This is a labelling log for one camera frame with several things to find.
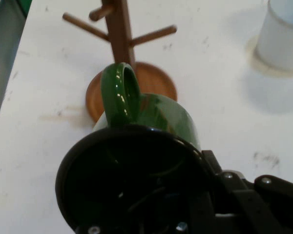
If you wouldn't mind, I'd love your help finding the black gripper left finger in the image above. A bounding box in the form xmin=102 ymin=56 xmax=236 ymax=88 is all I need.
xmin=75 ymin=187 xmax=214 ymax=234

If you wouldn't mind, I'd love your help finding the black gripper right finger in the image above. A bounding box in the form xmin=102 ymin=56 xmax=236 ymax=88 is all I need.
xmin=201 ymin=150 xmax=293 ymax=234

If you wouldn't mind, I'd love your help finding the green enamel mug white print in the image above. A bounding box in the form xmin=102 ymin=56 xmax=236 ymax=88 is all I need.
xmin=55 ymin=62 xmax=212 ymax=234

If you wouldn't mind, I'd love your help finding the wooden mug tree stand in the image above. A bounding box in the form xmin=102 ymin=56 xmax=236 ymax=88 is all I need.
xmin=62 ymin=0 xmax=178 ymax=124

